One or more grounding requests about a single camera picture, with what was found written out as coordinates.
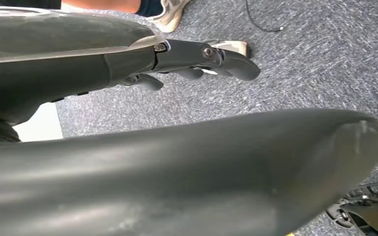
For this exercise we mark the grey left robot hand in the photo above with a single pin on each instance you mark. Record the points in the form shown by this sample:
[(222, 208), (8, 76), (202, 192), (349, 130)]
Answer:
[(182, 182)]

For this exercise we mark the person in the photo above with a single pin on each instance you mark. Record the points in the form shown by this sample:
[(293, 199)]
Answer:
[(101, 5)]

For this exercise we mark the beige patterned shoe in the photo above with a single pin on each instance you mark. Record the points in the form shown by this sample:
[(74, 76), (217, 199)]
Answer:
[(171, 14), (233, 47)]

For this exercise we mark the white panel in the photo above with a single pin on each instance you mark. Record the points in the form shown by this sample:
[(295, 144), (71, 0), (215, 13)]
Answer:
[(42, 125)]

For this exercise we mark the black caster wheel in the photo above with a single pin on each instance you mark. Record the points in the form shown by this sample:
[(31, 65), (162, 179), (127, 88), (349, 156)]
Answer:
[(339, 216)]

